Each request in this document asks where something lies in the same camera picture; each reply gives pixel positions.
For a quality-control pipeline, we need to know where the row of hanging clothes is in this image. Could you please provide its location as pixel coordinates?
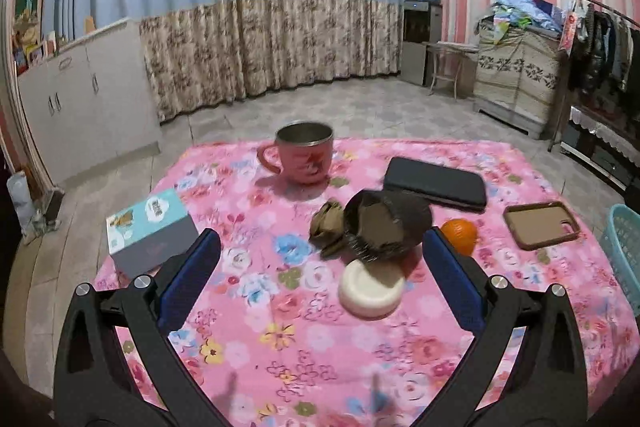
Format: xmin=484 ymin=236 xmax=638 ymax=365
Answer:
xmin=570 ymin=4 xmax=640 ymax=92

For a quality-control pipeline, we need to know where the low shelf with lace cloth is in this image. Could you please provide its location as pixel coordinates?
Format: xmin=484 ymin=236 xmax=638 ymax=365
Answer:
xmin=560 ymin=104 xmax=640 ymax=198

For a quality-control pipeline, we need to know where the row of colourful books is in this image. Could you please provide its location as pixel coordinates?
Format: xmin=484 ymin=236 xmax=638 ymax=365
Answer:
xmin=12 ymin=32 xmax=66 ymax=72

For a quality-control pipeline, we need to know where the cabinet with floral cover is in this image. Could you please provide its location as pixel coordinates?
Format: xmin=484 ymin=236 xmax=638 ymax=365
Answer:
xmin=472 ymin=19 xmax=566 ymax=138

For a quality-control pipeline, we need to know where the white cabinet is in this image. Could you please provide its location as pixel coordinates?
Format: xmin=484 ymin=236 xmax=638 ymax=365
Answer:
xmin=17 ymin=18 xmax=163 ymax=188

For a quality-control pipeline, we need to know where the pile of clothes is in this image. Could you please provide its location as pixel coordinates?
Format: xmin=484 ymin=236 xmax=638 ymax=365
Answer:
xmin=487 ymin=0 xmax=566 ymax=35

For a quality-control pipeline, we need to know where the black leather wallet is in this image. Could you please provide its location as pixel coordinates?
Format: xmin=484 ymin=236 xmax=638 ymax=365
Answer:
xmin=383 ymin=157 xmax=488 ymax=212

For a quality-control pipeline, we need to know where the metal clothes rack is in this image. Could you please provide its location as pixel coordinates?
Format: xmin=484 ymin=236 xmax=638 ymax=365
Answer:
xmin=550 ymin=0 xmax=640 ymax=152

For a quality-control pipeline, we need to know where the white plastic bottle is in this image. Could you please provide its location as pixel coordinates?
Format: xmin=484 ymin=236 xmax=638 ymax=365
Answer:
xmin=7 ymin=172 xmax=33 ymax=238

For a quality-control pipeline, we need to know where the pink hanging packet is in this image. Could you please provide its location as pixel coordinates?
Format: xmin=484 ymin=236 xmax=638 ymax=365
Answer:
xmin=558 ymin=7 xmax=583 ymax=52

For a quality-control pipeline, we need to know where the metal frame stool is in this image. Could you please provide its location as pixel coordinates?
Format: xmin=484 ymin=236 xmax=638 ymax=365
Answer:
xmin=425 ymin=42 xmax=478 ymax=100

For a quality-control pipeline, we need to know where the blue floral-hem curtain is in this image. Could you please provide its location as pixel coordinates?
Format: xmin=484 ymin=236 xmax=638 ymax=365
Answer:
xmin=247 ymin=0 xmax=408 ymax=100
xmin=42 ymin=0 xmax=253 ymax=122

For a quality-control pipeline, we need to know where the pink floral tablecloth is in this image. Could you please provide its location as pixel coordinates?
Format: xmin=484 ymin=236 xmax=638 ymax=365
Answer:
xmin=92 ymin=137 xmax=640 ymax=427

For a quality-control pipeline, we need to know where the orange fruit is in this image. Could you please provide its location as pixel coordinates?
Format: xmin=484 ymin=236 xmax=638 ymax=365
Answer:
xmin=441 ymin=218 xmax=478 ymax=256

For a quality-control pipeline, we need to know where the blue and white tissue box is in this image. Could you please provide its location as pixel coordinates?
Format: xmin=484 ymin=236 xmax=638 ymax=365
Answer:
xmin=106 ymin=188 xmax=200 ymax=280

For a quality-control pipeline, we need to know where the pink mug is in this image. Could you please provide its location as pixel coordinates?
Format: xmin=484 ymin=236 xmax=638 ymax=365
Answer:
xmin=256 ymin=122 xmax=335 ymax=186

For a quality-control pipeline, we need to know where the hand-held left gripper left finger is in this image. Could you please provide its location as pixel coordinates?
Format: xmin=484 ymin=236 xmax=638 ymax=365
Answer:
xmin=52 ymin=228 xmax=226 ymax=427

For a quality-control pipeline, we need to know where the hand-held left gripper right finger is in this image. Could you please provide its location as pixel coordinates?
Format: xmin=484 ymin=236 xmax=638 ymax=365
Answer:
xmin=415 ymin=227 xmax=591 ymax=427

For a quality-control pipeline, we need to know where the crumpled brown paper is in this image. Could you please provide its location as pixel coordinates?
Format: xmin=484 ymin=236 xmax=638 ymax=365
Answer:
xmin=309 ymin=198 xmax=347 ymax=259

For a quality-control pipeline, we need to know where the brown phone case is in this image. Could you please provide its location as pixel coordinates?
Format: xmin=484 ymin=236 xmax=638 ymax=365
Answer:
xmin=502 ymin=201 xmax=582 ymax=251

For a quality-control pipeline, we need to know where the light blue plastic basket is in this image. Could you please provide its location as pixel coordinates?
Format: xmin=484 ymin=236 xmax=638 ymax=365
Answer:
xmin=606 ymin=204 xmax=640 ymax=315

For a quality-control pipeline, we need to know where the cream round soap bar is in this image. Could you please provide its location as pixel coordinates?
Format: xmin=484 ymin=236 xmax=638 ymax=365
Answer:
xmin=338 ymin=259 xmax=406 ymax=320

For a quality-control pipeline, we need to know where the dark ribbed cup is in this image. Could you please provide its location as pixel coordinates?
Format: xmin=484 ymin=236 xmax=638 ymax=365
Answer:
xmin=344 ymin=189 xmax=433 ymax=264

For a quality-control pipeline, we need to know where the grey water dispenser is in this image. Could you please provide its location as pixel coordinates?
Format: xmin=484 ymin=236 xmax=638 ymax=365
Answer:
xmin=401 ymin=0 xmax=444 ymax=86

